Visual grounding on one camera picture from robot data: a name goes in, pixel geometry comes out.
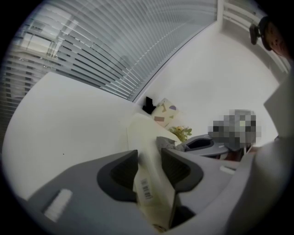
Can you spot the grey window blinds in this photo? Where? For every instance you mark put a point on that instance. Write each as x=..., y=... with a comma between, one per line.
x=92, y=46

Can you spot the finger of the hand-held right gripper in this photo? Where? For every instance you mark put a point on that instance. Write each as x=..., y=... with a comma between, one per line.
x=199, y=138
x=206, y=151

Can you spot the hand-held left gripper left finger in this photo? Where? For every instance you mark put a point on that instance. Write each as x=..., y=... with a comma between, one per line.
x=82, y=183

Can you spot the artificial yellow flower bouquet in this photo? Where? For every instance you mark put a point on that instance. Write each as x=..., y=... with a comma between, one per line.
x=181, y=133

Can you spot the black crumpled fabric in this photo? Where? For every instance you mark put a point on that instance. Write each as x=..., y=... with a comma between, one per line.
x=148, y=105

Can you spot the pale yellow placemat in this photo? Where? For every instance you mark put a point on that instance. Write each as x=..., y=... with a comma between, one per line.
x=154, y=183

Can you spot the white square table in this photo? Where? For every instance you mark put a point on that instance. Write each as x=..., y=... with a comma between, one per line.
x=69, y=119

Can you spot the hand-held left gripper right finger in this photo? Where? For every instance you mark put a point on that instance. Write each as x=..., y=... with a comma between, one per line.
x=206, y=179

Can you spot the cream patterned paper bucket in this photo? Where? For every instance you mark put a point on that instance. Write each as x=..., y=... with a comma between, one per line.
x=164, y=112

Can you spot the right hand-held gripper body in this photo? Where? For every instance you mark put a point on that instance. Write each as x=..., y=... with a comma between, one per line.
x=236, y=130

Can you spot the grey cloth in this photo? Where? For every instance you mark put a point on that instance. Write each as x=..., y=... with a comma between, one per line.
x=165, y=142

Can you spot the black head camera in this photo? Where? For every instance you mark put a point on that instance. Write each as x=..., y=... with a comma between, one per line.
x=255, y=34

